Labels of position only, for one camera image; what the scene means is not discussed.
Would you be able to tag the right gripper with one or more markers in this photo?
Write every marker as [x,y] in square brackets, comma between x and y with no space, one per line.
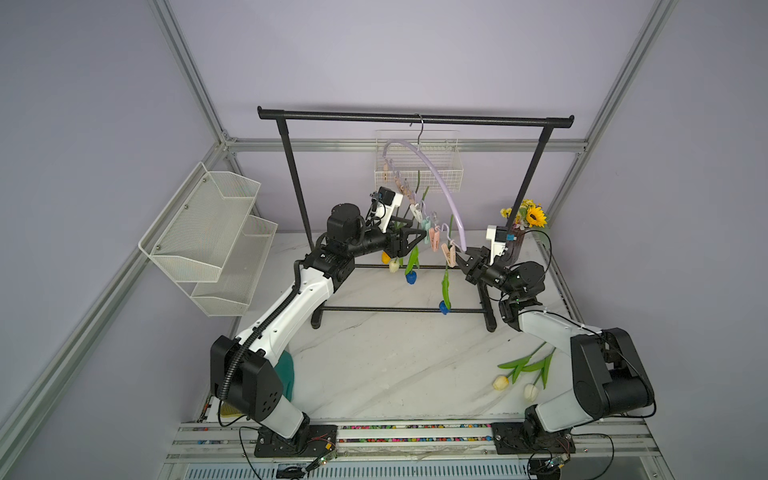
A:
[477,267]

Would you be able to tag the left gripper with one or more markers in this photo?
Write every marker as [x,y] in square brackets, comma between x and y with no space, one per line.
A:
[400,249]

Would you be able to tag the blue tulip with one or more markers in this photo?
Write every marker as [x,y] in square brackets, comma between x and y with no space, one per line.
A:
[411,264]
[445,288]

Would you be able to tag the black clothes rack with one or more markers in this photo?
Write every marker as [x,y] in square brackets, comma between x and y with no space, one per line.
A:
[518,284]

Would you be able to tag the purple clip hanger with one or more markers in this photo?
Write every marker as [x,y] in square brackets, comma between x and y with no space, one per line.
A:
[437,207]

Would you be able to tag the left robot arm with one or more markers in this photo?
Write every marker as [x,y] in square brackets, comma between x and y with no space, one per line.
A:
[242,368]

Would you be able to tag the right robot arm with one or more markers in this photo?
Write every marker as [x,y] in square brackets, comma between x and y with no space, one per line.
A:
[608,377]

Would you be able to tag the sunflower bouquet in vase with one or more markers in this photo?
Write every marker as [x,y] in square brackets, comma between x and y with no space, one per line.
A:
[529,215]

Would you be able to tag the green work glove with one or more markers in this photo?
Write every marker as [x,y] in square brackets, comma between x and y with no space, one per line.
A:
[286,373]

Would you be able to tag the white mesh tiered shelf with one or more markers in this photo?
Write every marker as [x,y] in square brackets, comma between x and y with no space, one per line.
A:
[210,243]

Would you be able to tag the black yellow work glove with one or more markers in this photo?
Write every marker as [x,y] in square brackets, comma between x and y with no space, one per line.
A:
[228,411]

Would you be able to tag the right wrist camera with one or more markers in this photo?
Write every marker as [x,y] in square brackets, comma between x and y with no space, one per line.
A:
[500,239]

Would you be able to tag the white wire wall basket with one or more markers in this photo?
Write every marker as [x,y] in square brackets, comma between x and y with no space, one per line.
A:
[396,159]

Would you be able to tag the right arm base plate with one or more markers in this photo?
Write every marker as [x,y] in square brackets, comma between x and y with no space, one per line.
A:
[512,438]

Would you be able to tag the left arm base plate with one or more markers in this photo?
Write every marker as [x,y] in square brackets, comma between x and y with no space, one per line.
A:
[310,441]

